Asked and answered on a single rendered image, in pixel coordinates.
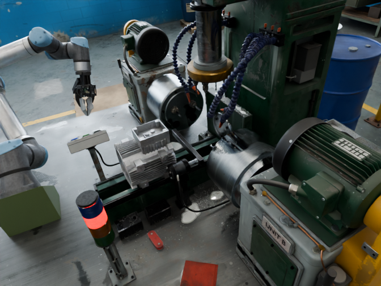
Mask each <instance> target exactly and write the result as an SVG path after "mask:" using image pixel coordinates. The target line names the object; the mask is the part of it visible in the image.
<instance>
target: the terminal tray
mask: <svg viewBox="0 0 381 286"><path fill-rule="evenodd" d="M157 120H158V121H157ZM134 128H136V129H134ZM134 128H131V130H132V134H133V137H134V139H135V140H136V141H137V143H138V144H139V146H140V148H141V150H142V153H143V154H144V155H146V153H148V154H149V152H151V153H152V152H153V151H155V150H158V149H161V148H164V146H165V147H166V145H167V144H169V143H170V134H169V130H168V129H167V128H166V127H165V126H164V124H163V123H162V122H161V121H160V120H159V119H156V120H153V121H151V122H148V123H145V124H142V125H139V126H137V127H134ZM164 129H165V131H164ZM141 138H143V139H141Z"/></svg>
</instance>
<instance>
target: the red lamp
mask: <svg viewBox="0 0 381 286"><path fill-rule="evenodd" d="M83 219H84V221H85V223H86V225H87V226H88V227H89V228H90V229H97V228H100V227H102V226H103V225H104V224H105V223H106V222H107V214H106V212H105V209H104V207H103V211H102V213H101V214H100V215H98V216H97V217H95V218H92V219H86V218H84V217H83Z"/></svg>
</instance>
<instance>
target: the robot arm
mask: <svg viewBox="0 0 381 286"><path fill-rule="evenodd" d="M43 51H45V55H46V56H47V58H49V59H50V60H67V59H73V62H74V71H76V72H75V75H79V76H80V77H79V78H77V79H76V81H75V84H74V86H73V88H72V91H73V94H75V100H76V102H77V103H78V106H79V107H80V109H81V110H82V112H83V113H84V114H85V115H86V116H89V114H90V113H91V110H92V109H93V108H94V105H93V102H94V99H95V96H97V94H96V93H95V92H96V85H92V84H91V80H90V75H91V66H92V65H91V63H90V53H89V47H88V40H87V39H86V38H85V37H72V38H71V41H70V42H69V43H62V42H60V41H59V40H58V39H56V38H55V37H54V36H53V35H51V33H50V32H48V31H47V30H45V29H43V28H41V27H35V28H33V29H32V30H31V31H30V32H29V36H27V37H25V38H22V39H20V40H17V41H15V42H13V43H10V44H7V45H4V46H2V47H0V69H1V68H4V67H5V66H8V65H11V64H13V63H16V62H18V61H21V60H23V59H25V58H28V57H31V56H33V55H36V54H38V53H41V52H43ZM5 93H6V91H5V82H4V80H3V78H2V77H1V76H0V128H1V130H2V132H3V133H4V134H5V136H6V138H7V139H8V141H4V142H1V143H0V199H3V198H5V197H9V196H12V195H15V194H18V193H21V192H24V191H27V190H31V189H33V188H36V187H38V186H41V184H40V183H39V181H38V180H37V179H36V177H35V176H34V175H33V173H32V171H31V170H34V169H38V168H41V167H42V166H44V165H45V164H46V162H47V160H48V151H47V149H46V148H45V147H44V146H42V145H39V144H38V143H37V141H36V139H35V138H34V137H33V136H29V134H28V133H27V131H26V130H25V128H24V126H23V125H22V123H21V122H20V120H19V118H18V117H17V115H16V113H15V112H14V110H13V109H12V107H11V106H10V104H9V102H8V101H7V99H6V97H5ZM82 97H88V98H87V99H86V103H87V107H86V105H85V100H84V99H83V98H82ZM86 108H87V111H86Z"/></svg>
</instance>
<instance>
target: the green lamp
mask: <svg viewBox="0 0 381 286"><path fill-rule="evenodd" d="M114 237H115V233H114V231H113V229H112V226H111V231H110V232H109V233H108V234H107V235H106V236H105V237H103V238H94V237H93V239H94V241H95V243H96V244H97V245H98V246H107V245H109V244H110V243H111V242H112V241H113V240H114Z"/></svg>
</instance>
